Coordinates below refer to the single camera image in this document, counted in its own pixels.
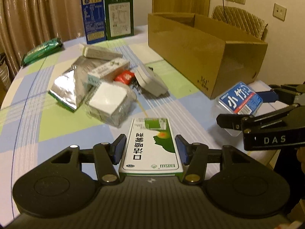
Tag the tall green carton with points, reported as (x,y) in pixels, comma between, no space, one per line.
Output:
(119,18)

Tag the tall blue carton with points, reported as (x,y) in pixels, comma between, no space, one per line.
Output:
(93,20)

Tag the long white medicine box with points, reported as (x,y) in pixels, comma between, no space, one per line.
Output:
(100,53)

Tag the red sachet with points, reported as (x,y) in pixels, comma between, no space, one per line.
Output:
(126,77)

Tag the blue tissue pack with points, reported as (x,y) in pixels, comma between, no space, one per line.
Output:
(239,99)

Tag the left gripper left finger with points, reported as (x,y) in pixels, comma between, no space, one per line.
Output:
(106,156)

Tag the quilted chair cover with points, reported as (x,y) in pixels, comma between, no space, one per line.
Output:
(241,19)

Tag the white ointment box green print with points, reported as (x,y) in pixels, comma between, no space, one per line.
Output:
(107,71)

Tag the checkered tablecloth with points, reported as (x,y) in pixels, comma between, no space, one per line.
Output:
(35,127)

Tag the brown cardboard box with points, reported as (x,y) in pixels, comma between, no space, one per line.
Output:
(211,54)

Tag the beige curtain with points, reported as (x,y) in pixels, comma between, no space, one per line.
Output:
(26,24)

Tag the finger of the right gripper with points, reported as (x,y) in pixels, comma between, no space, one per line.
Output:
(283,121)
(287,93)

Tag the green wet wipes pack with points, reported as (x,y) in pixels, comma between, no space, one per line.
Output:
(43,50)

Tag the white box bundle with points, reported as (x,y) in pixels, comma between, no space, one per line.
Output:
(110,102)

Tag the silver foil pouch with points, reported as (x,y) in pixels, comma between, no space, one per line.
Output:
(71,87)

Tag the green white spray box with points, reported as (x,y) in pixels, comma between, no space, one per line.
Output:
(150,149)

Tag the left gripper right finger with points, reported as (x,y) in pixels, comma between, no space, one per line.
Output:
(194,156)

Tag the white grey medicine box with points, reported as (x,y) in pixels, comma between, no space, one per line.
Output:
(150,81)

